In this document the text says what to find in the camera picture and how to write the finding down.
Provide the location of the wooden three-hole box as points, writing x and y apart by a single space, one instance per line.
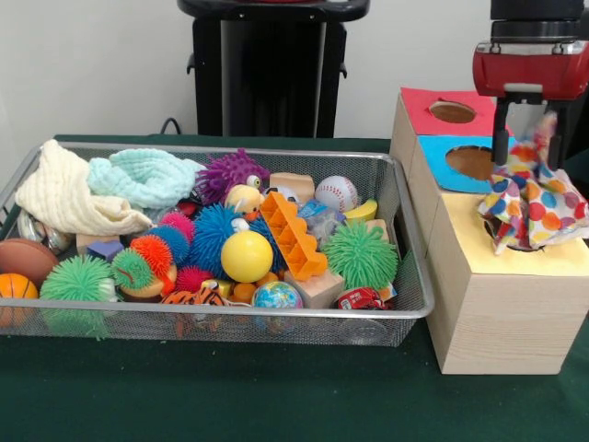
506 322

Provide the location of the brown toy football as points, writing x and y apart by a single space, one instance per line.
25 260

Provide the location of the silver mesh bin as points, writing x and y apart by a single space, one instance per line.
276 329

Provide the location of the green spiky ball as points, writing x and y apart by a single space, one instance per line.
361 255
78 281

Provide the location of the mint knitted cloth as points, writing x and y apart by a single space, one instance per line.
142 177

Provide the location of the purple spiky toy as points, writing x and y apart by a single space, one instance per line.
225 172

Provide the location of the small orange basketball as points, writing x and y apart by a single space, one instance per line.
16 286

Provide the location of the globe print ball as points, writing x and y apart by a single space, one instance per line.
277 295

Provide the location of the orange plastic block tray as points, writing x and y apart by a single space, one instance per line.
292 235

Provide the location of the cream knitted cloth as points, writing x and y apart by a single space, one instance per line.
60 193

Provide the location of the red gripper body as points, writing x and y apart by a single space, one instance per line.
529 71

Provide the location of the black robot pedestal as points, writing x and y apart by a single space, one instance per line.
267 69

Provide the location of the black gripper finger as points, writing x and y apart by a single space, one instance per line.
555 138
500 133

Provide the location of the polka-dot cloth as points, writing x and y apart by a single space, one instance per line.
538 207

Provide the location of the yellow ball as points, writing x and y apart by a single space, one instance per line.
247 257

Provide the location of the dark green tablecloth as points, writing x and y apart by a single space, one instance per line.
276 400

